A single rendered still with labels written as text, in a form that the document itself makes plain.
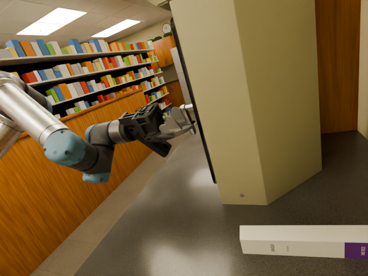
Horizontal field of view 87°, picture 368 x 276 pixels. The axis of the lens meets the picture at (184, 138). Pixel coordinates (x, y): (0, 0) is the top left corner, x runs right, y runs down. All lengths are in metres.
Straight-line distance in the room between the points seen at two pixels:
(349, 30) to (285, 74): 0.36
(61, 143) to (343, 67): 0.81
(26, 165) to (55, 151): 1.82
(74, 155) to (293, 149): 0.51
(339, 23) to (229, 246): 0.68
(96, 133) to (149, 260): 0.38
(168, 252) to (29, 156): 2.00
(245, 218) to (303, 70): 0.35
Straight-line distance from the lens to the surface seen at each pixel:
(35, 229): 2.42
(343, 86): 0.82
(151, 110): 0.53
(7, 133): 0.89
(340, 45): 0.80
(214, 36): 0.40
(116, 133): 0.60
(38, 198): 2.39
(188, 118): 0.50
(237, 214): 0.52
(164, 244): 0.51
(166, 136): 0.52
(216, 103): 0.42
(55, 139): 0.52
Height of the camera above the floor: 1.30
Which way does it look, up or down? 20 degrees down
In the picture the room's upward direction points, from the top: 17 degrees counter-clockwise
